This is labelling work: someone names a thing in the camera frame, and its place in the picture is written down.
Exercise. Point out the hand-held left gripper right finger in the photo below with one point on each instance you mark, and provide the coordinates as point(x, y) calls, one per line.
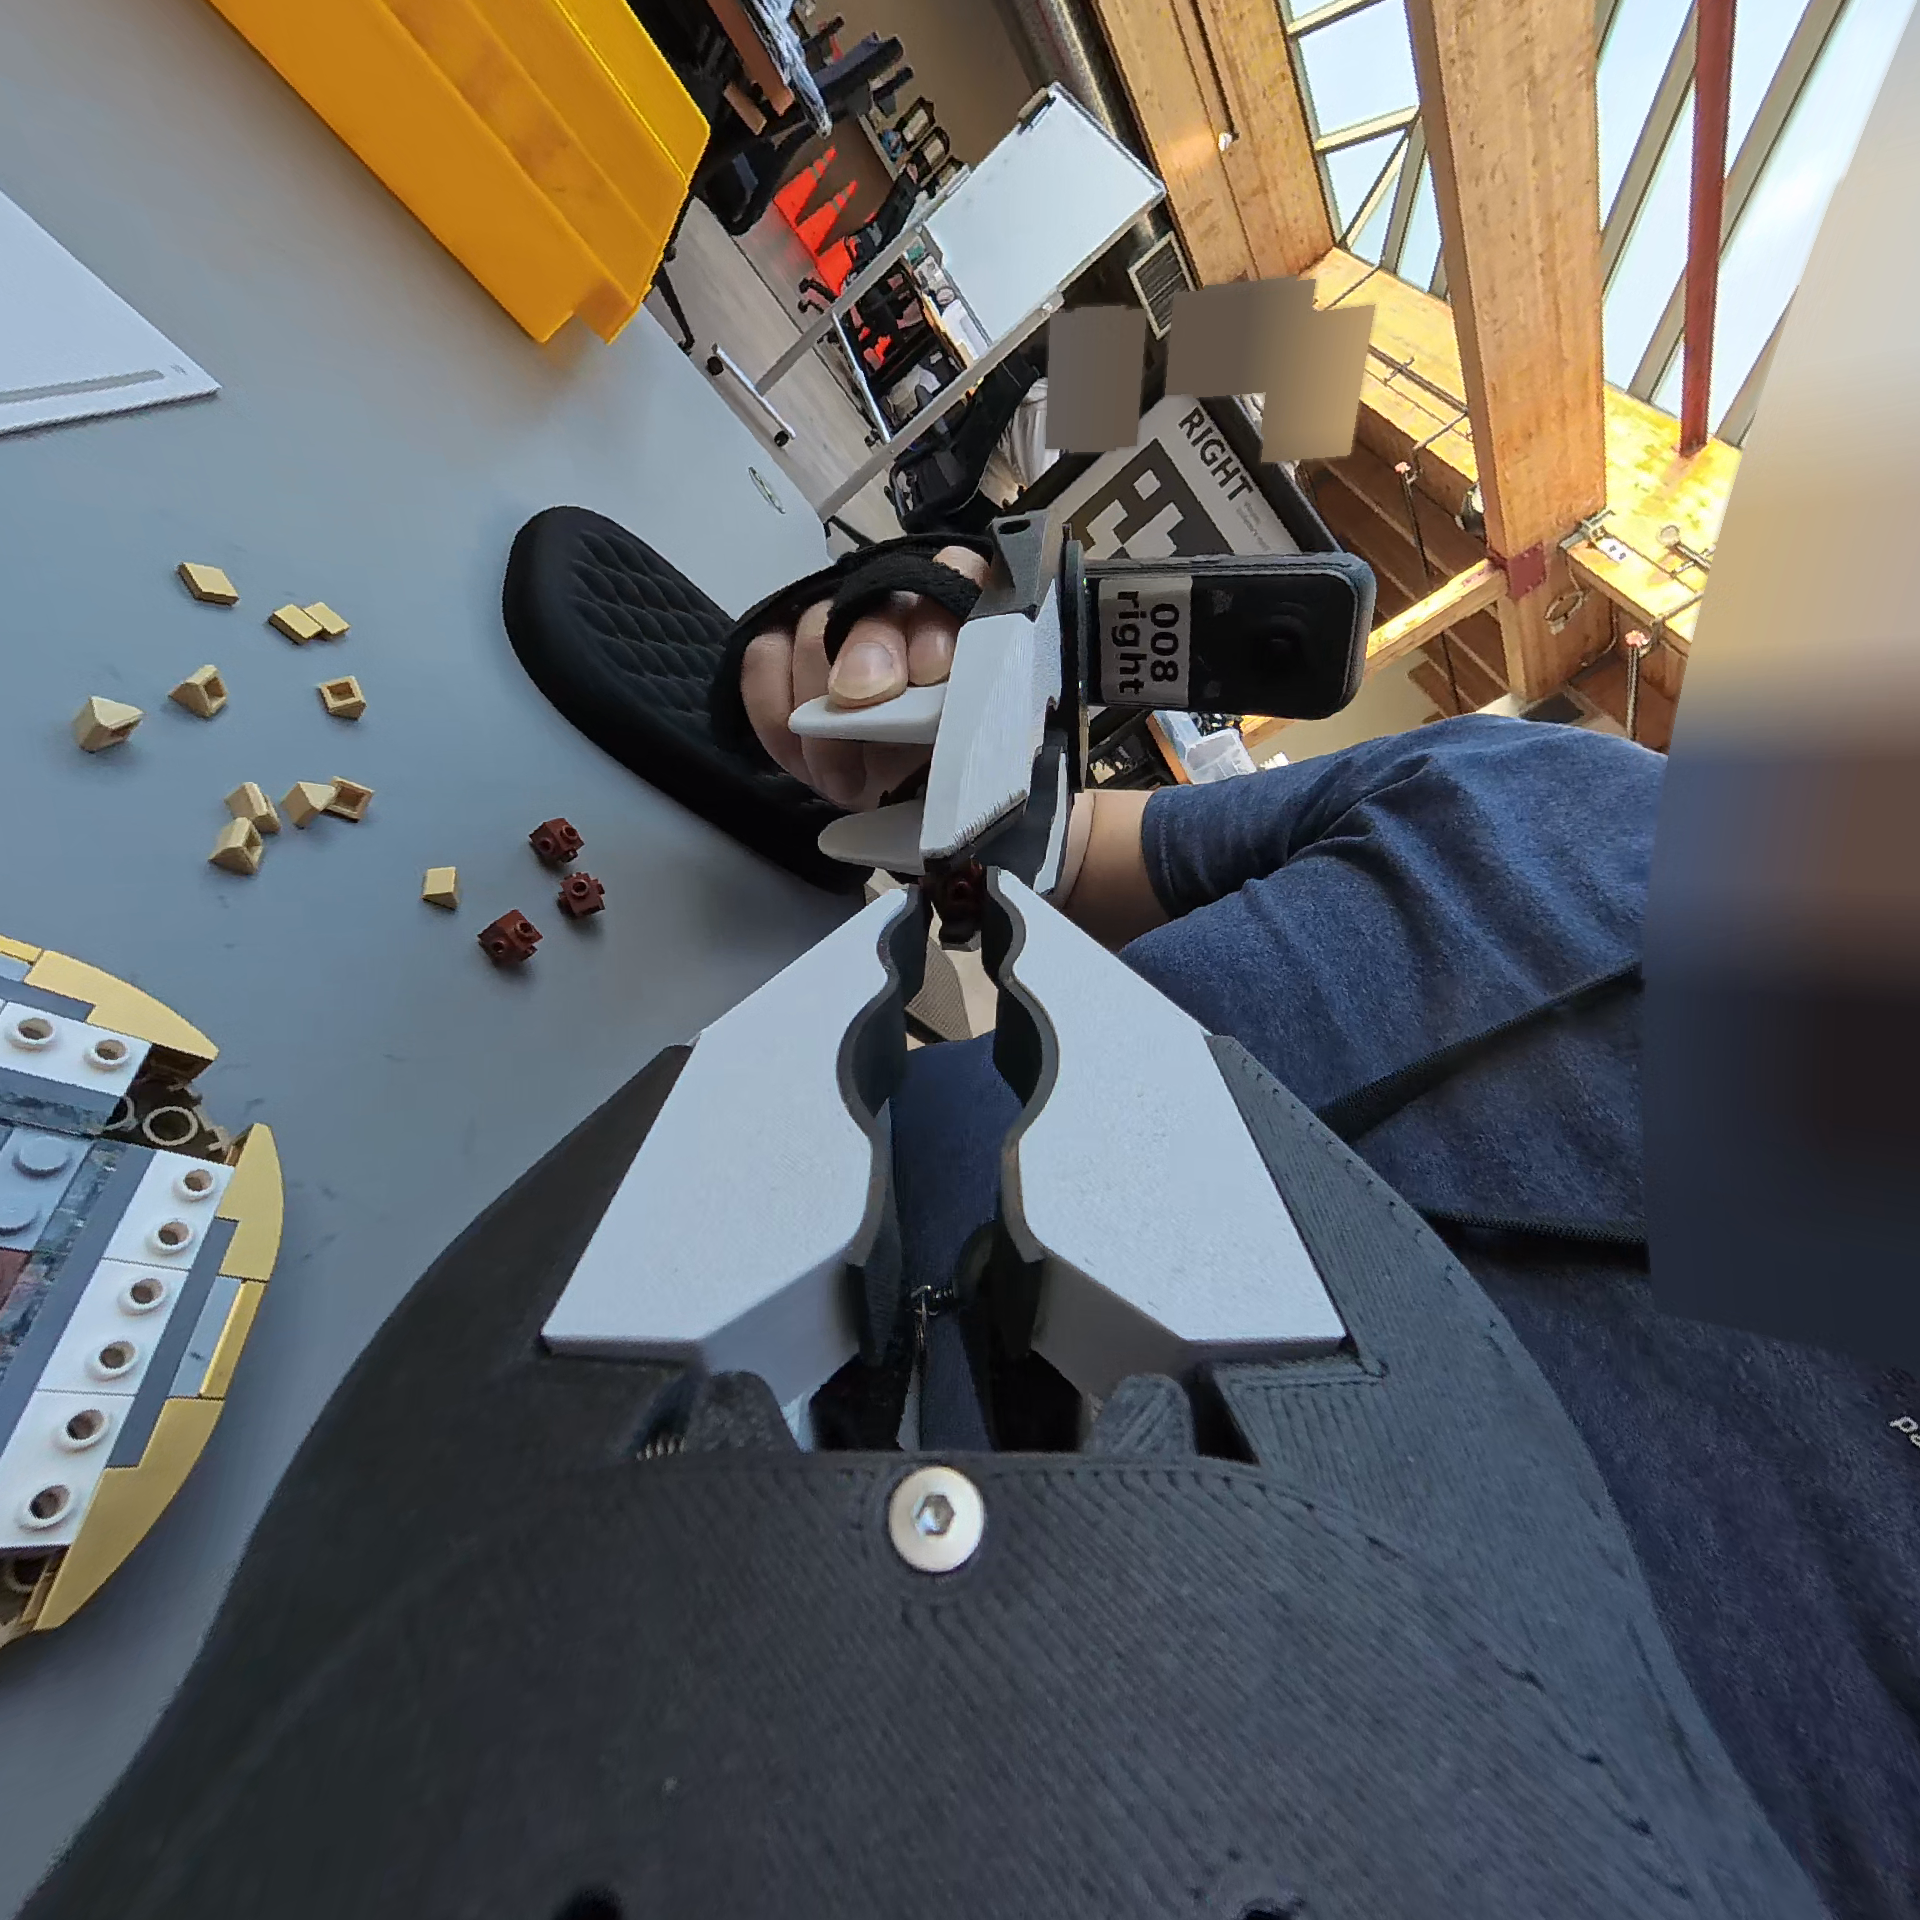
point(1186, 1198)

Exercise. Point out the lego instruction booklet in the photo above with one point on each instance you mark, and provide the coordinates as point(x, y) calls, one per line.
point(76, 332)

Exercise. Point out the black white marker sign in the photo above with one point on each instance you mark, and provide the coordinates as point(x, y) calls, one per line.
point(1230, 510)

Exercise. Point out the yellow plastic bin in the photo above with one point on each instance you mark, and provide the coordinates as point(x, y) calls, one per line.
point(496, 134)

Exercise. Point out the brown lego stud brick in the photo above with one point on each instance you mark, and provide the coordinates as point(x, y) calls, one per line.
point(962, 895)
point(584, 895)
point(511, 937)
point(558, 839)

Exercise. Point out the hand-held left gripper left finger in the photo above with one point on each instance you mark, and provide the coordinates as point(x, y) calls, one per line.
point(719, 1198)

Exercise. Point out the person's right hand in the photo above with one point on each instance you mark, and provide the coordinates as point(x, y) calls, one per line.
point(871, 662)

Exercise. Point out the person's blue t-shirt torso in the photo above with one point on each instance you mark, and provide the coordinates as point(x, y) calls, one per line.
point(1499, 1048)

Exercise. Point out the round gold lego base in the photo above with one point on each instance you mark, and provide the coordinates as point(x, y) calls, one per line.
point(134, 1245)

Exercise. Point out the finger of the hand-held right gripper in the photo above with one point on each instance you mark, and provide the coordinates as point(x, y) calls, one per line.
point(1063, 825)
point(983, 737)

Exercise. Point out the person's right forearm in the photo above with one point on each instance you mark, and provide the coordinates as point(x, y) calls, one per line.
point(1113, 862)

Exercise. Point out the white rolling whiteboard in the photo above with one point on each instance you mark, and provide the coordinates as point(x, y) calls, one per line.
point(1051, 195)

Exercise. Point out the scatter of tan lego pieces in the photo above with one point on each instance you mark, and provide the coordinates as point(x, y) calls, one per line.
point(210, 583)

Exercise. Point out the orange traffic cone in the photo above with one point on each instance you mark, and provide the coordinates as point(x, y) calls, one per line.
point(797, 225)
point(836, 195)

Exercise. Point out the tan lego tile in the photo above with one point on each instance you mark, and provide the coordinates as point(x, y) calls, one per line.
point(200, 691)

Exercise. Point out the black quilted wrist rest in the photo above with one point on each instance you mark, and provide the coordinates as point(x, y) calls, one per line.
point(631, 644)

